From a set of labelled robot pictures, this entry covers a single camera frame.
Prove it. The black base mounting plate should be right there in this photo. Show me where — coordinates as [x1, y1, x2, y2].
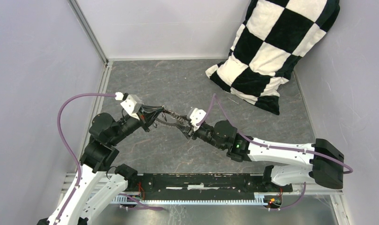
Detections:
[125, 173, 293, 200]

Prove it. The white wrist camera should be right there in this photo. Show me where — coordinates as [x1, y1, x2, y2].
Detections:
[187, 107, 206, 131]
[115, 92, 143, 120]

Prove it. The black and white checkered pillow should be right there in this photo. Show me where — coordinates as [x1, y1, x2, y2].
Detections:
[205, 0, 340, 115]

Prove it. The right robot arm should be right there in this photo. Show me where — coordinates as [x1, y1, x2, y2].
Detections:
[180, 120, 345, 191]

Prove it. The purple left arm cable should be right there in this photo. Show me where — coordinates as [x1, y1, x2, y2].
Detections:
[53, 92, 165, 224]

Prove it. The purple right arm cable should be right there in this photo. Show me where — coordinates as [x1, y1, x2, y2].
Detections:
[196, 93, 354, 211]

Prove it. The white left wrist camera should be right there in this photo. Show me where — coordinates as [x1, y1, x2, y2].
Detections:
[115, 92, 143, 120]

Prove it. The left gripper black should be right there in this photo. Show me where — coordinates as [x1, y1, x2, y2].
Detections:
[110, 103, 165, 145]

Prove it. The aluminium frame rail front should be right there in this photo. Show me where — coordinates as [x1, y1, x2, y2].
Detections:
[61, 173, 343, 195]

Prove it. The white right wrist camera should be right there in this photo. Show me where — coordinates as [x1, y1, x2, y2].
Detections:
[187, 107, 206, 131]

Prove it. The aluminium corner post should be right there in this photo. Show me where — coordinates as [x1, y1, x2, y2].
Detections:
[68, 0, 109, 65]

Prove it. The white slotted cable duct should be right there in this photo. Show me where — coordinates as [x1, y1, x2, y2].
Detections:
[111, 194, 267, 206]

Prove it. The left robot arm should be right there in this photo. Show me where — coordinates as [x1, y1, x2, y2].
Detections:
[38, 105, 164, 225]

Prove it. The metal disc with key rings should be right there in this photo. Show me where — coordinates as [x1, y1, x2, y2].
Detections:
[155, 109, 189, 128]

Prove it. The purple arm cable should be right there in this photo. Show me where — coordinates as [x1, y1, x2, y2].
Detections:
[196, 93, 354, 211]
[53, 92, 165, 224]

